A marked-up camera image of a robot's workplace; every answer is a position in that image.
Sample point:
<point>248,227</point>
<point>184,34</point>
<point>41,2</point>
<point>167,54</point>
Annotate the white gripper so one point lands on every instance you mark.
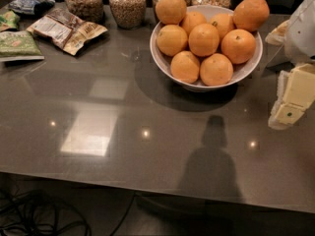
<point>301,29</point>

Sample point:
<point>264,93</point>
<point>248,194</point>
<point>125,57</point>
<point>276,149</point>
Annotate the white ceramic bowl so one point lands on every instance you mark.
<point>241,71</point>

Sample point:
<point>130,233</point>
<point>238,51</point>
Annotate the glass jar of nuts left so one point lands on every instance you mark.
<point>87,10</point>

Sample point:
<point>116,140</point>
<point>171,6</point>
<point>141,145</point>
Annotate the dark blue snack bag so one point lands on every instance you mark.
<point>31,7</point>

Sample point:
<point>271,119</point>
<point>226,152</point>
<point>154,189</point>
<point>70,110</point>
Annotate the green snack bag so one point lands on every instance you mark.
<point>18,45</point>

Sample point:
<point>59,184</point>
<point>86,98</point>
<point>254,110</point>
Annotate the small green snack packet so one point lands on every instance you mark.
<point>9,21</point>

